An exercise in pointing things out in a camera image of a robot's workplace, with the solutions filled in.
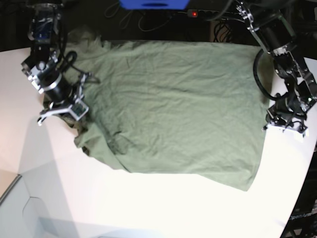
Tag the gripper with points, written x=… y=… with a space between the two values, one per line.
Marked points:
x=286 y=115
x=61 y=94

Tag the green t-shirt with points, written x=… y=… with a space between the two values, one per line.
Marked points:
x=170 y=107

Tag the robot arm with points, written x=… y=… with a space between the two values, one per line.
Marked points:
x=265 y=21
x=48 y=62

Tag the blue box at top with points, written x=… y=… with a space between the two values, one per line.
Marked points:
x=153 y=4

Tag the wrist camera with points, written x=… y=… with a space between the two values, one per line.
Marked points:
x=78 y=111

